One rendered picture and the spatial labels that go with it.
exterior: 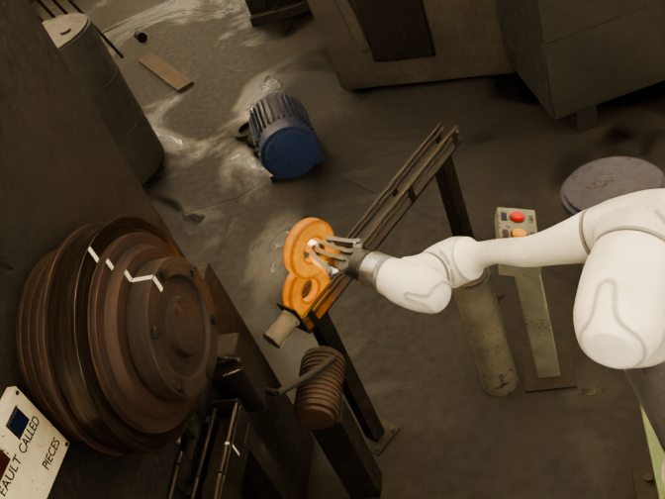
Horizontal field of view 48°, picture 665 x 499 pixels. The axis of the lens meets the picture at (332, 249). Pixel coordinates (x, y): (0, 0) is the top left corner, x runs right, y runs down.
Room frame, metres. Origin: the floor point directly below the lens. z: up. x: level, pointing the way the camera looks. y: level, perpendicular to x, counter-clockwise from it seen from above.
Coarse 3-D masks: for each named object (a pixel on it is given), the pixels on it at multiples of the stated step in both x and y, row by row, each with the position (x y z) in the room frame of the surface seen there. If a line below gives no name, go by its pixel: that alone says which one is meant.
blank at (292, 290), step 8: (288, 280) 1.58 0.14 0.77; (296, 280) 1.57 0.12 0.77; (304, 280) 1.58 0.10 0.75; (312, 280) 1.62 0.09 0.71; (320, 280) 1.60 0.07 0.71; (328, 280) 1.62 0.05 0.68; (288, 288) 1.56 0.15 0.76; (296, 288) 1.56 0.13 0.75; (312, 288) 1.61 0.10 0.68; (320, 288) 1.60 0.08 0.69; (288, 296) 1.55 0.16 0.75; (296, 296) 1.55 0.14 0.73; (312, 296) 1.59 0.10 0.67; (288, 304) 1.55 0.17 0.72; (296, 304) 1.55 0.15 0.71; (304, 304) 1.56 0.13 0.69; (304, 312) 1.55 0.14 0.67
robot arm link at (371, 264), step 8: (368, 256) 1.32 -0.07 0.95; (376, 256) 1.31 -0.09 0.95; (384, 256) 1.31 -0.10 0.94; (392, 256) 1.31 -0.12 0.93; (368, 264) 1.30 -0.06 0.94; (376, 264) 1.29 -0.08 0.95; (360, 272) 1.30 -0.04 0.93; (368, 272) 1.29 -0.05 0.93; (376, 272) 1.27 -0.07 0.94; (360, 280) 1.30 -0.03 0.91; (368, 280) 1.28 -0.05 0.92; (368, 288) 1.29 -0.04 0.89; (376, 288) 1.26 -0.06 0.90
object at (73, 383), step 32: (128, 224) 1.32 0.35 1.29; (64, 256) 1.21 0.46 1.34; (64, 288) 1.13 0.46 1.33; (64, 320) 1.08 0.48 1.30; (64, 352) 1.04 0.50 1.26; (64, 384) 1.02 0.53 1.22; (96, 384) 1.01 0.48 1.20; (96, 416) 0.98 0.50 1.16; (192, 416) 1.15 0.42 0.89; (128, 448) 0.98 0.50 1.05; (160, 448) 1.03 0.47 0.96
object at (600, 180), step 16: (608, 160) 1.90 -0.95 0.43; (624, 160) 1.86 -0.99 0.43; (640, 160) 1.83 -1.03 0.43; (576, 176) 1.89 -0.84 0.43; (592, 176) 1.86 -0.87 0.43; (608, 176) 1.83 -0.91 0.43; (624, 176) 1.79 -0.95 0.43; (640, 176) 1.76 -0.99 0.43; (656, 176) 1.73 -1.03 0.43; (576, 192) 1.82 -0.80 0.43; (592, 192) 1.79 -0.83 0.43; (608, 192) 1.76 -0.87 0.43; (624, 192) 1.73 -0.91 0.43; (576, 208) 1.75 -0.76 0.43
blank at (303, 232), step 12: (300, 228) 1.50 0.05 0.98; (312, 228) 1.50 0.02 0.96; (324, 228) 1.52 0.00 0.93; (288, 240) 1.49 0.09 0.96; (300, 240) 1.48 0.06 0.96; (288, 252) 1.47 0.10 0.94; (300, 252) 1.47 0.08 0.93; (288, 264) 1.46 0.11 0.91; (300, 264) 1.46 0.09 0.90; (312, 264) 1.48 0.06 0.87; (300, 276) 1.46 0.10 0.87; (312, 276) 1.48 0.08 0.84
